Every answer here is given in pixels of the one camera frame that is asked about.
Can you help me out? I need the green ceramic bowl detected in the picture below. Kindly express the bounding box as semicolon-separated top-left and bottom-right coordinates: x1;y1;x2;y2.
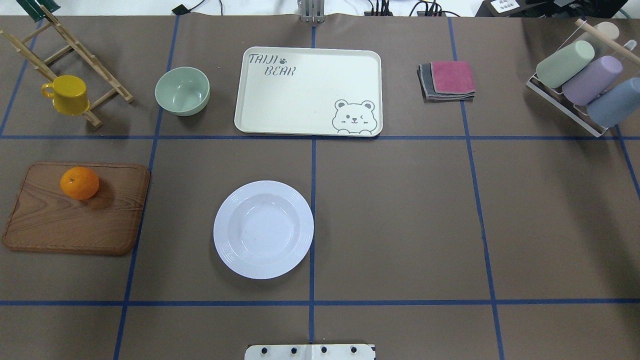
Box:
154;66;211;117

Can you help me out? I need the green cup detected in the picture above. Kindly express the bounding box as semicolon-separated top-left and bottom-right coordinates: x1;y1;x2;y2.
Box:
535;40;595;89

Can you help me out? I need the blue cup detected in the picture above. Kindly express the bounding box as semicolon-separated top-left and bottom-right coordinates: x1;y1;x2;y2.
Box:
587;77;640;128

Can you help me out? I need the wooden cutting board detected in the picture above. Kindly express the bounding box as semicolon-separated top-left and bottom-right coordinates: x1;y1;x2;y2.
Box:
2;161;151;256

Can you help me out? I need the grey metal mount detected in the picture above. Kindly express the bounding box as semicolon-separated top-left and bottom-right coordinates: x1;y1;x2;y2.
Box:
297;0;326;25

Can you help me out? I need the purple cup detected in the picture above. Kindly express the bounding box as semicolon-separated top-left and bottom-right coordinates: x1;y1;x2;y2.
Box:
562;55;623;106

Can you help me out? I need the grey folded cloth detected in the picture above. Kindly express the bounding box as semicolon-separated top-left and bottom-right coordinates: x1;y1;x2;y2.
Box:
417;62;476;101

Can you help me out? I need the white bracket plate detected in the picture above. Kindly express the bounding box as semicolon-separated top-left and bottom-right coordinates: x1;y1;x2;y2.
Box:
244;343;377;360

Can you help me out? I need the orange fruit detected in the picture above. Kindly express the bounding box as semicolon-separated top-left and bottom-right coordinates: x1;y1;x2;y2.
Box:
59;166;100;201

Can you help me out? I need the white round plate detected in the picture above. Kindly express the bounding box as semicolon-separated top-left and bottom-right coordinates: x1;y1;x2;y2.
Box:
212;180;314;280

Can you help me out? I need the white wire cup rack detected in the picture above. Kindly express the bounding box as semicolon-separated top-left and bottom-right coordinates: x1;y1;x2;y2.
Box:
526;18;639;137

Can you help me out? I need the pink folded cloth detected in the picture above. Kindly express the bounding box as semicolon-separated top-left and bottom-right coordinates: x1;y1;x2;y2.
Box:
430;61;476;95

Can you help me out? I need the wooden drying rack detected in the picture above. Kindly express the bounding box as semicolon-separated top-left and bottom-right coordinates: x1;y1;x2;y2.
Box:
1;0;134;129

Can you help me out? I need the yellow mug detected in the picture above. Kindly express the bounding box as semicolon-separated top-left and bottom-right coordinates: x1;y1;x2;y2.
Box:
41;75;90;116

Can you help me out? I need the cream bear tray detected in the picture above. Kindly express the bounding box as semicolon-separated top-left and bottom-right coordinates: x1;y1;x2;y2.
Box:
234;47;383;137

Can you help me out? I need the beige cup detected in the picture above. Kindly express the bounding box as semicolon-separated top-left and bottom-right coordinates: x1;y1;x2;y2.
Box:
594;22;620;41

